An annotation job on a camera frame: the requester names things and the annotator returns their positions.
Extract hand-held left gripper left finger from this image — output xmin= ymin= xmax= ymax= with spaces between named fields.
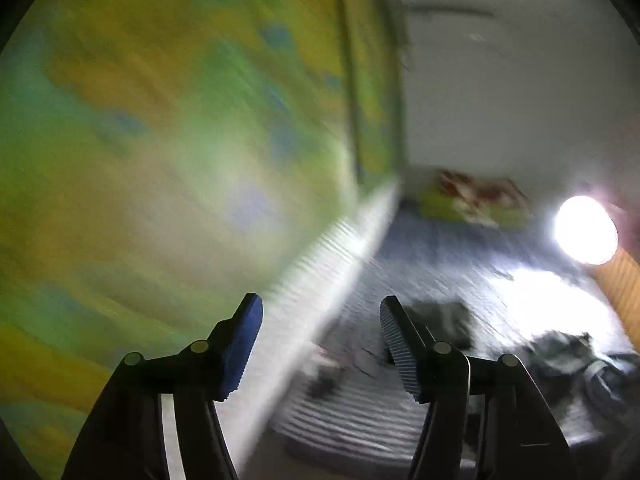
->
xmin=60 ymin=292 xmax=264 ymax=480

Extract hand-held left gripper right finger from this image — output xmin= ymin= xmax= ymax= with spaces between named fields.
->
xmin=380 ymin=296 xmax=583 ymax=480

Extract dark green pants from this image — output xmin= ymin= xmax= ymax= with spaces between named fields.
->
xmin=402 ymin=300 xmax=477 ymax=357

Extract blue grey pants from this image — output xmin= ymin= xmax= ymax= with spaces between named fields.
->
xmin=520 ymin=330 xmax=640 ymax=441

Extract stack of folded dark clothes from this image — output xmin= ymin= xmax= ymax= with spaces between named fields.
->
xmin=305 ymin=345 xmax=362 ymax=402

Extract blue white striped blanket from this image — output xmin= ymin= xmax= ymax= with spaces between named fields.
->
xmin=270 ymin=200 xmax=636 ymax=480

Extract floral print pillow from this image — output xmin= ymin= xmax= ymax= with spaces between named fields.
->
xmin=422 ymin=169 xmax=533 ymax=231

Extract wooden slatted panel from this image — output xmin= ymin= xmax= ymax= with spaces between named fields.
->
xmin=595 ymin=247 xmax=640 ymax=351

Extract white patterned bed frame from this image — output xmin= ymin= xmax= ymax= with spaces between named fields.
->
xmin=215 ymin=180 xmax=406 ymax=480

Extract bright ring light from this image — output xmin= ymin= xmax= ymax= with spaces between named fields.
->
xmin=554 ymin=195 xmax=620 ymax=266

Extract green yellow wall poster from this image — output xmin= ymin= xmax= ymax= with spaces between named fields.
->
xmin=0 ymin=0 xmax=406 ymax=480

